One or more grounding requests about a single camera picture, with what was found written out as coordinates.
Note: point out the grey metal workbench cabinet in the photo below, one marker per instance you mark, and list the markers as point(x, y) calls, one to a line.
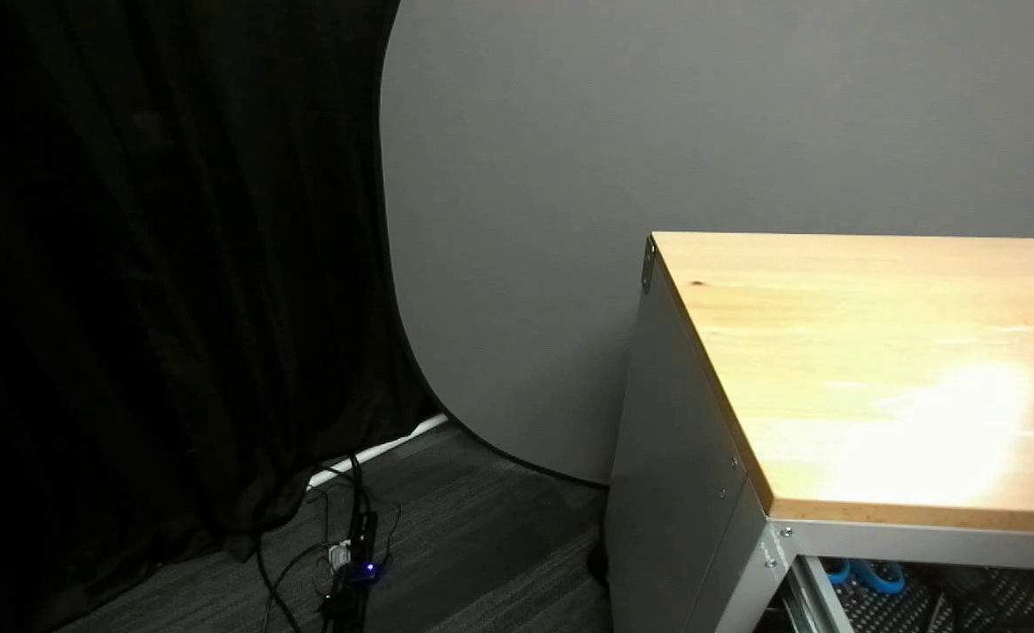
point(816, 395)

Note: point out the grey rounded partition panel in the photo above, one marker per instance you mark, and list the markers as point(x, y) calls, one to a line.
point(534, 146)

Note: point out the black curtain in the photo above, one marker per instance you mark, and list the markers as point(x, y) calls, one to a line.
point(196, 277)

